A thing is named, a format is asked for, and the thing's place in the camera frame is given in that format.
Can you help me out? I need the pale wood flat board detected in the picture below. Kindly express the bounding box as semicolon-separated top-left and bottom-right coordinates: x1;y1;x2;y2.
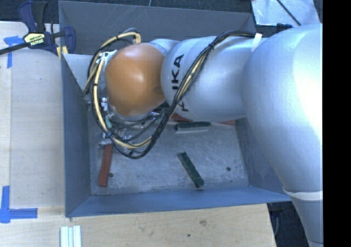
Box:
9;47;66;210

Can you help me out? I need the grey metal bin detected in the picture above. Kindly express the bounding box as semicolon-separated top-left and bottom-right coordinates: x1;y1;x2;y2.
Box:
58;0;293;218

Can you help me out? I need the red-brown flat block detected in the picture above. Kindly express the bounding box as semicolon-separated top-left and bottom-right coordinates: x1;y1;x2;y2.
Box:
169;113;237;126
97;142;115;188

